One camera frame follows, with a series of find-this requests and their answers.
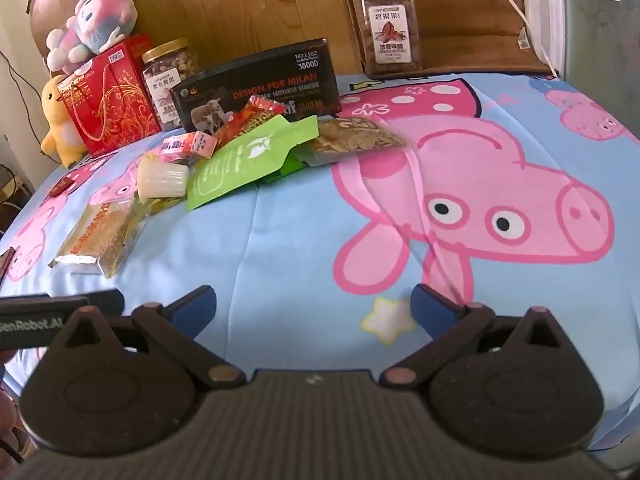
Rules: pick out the small red packet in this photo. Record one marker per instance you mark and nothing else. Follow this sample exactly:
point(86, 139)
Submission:
point(60, 187)

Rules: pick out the pink blue plush cat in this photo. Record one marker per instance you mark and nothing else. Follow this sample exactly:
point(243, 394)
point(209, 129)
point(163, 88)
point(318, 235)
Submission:
point(100, 15)

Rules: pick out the square nut jar gold lid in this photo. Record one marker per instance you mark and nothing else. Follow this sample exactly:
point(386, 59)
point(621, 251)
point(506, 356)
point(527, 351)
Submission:
point(390, 25)

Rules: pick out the yellow plush duck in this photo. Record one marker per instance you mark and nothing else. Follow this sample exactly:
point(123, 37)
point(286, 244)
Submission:
point(57, 125)

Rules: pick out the pink white candy box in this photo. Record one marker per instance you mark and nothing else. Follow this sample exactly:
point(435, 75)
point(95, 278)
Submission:
point(175, 145)
point(204, 143)

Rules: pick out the red gold gift box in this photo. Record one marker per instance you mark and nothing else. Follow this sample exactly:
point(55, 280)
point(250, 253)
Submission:
point(115, 105)

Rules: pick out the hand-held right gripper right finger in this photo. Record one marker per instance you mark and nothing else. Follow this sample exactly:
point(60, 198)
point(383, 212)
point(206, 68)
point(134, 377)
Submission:
point(431, 306)

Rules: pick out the brown cushion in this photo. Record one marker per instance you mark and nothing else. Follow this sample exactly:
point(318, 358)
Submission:
point(460, 15)

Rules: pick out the black printed box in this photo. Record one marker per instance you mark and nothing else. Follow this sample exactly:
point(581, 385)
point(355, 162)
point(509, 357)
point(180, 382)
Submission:
point(270, 85)

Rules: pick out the brown sheet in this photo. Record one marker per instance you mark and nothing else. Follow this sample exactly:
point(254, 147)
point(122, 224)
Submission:
point(55, 5)

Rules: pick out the pale jelly cup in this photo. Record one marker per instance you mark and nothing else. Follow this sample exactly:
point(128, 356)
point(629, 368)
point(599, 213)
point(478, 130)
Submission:
point(160, 177)

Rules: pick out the cartoon pig printed blanket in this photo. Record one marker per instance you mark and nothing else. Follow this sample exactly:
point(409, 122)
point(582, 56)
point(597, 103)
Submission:
point(300, 240)

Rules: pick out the light green pouch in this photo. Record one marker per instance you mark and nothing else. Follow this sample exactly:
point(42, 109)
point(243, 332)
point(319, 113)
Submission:
point(235, 165)

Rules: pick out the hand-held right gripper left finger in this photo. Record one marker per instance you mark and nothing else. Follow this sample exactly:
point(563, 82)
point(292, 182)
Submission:
point(195, 306)

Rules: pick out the clear seed snack packet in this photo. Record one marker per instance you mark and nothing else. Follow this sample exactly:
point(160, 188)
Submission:
point(350, 137)

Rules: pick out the clear plastic tag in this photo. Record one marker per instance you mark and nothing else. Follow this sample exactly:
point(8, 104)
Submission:
point(523, 37)

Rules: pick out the round nut jar gold lid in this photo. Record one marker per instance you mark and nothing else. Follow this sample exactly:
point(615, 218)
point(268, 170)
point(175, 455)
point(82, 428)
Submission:
point(165, 80)

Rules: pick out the red orange snack packet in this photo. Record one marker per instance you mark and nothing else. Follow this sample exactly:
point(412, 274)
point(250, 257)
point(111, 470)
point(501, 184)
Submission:
point(250, 117)

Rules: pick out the clear biscuit packet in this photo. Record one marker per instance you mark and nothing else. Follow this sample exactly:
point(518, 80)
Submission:
point(100, 235)

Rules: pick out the wooden board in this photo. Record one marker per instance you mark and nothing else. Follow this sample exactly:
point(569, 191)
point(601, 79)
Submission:
point(235, 5)

